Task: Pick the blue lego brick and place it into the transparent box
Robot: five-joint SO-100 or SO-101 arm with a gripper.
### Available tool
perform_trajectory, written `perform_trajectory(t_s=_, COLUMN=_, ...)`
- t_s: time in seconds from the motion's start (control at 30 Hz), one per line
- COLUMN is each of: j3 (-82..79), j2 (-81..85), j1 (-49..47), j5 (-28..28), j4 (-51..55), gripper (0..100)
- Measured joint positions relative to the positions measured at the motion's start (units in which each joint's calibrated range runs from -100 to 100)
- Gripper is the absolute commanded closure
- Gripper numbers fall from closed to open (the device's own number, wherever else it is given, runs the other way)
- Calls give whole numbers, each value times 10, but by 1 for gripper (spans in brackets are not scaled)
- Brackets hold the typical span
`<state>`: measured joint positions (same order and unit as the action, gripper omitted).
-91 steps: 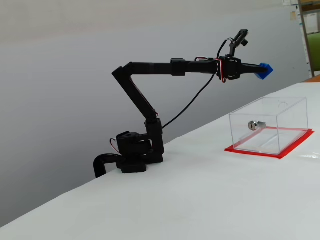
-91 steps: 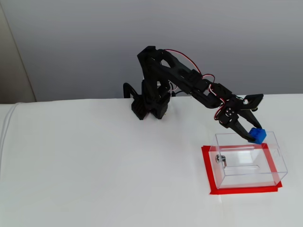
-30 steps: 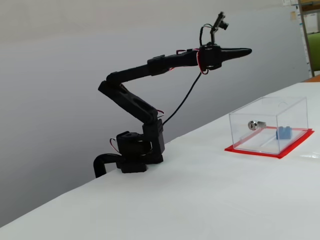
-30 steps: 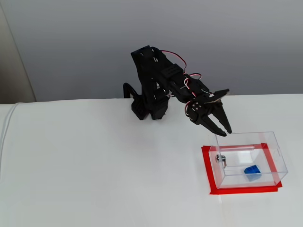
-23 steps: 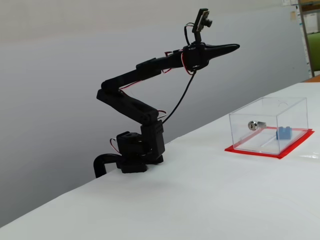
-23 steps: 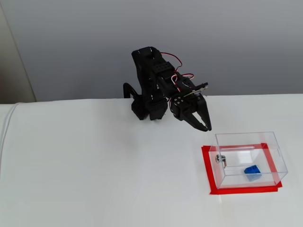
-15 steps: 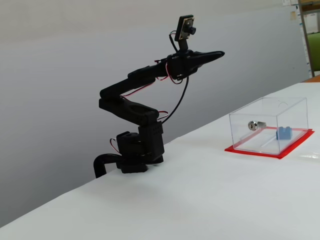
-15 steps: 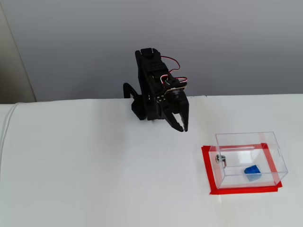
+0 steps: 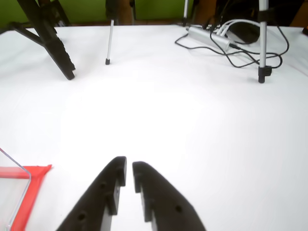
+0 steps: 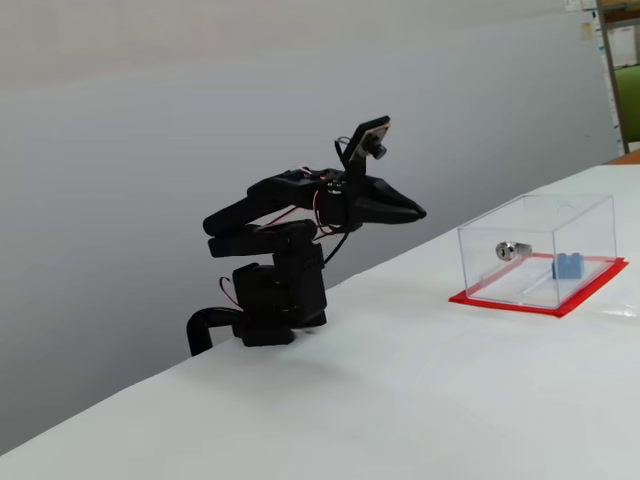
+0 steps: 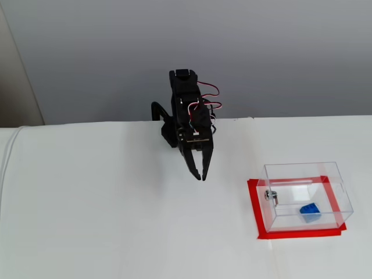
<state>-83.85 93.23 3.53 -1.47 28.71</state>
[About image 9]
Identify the white usb cable bundle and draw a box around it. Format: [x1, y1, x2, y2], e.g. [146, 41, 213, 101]
[216, 19, 262, 37]

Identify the silver hub with cables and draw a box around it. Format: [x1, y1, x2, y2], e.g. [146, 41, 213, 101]
[174, 23, 290, 69]

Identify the red tape frame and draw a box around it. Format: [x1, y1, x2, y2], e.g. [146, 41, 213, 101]
[0, 164, 53, 231]

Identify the silver tripod leg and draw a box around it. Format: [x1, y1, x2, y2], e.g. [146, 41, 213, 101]
[257, 0, 273, 84]
[182, 0, 190, 26]

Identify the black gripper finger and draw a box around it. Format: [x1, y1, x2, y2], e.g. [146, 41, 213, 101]
[55, 156, 128, 231]
[131, 161, 207, 231]

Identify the white tripod leg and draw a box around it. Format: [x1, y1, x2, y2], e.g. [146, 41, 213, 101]
[104, 0, 119, 65]

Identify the transparent plastic box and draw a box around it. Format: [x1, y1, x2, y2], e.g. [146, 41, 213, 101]
[0, 147, 32, 231]

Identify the black bag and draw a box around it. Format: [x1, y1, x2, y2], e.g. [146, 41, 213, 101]
[227, 23, 261, 45]

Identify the silver usb hub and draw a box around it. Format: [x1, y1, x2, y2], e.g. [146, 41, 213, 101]
[187, 26, 233, 51]

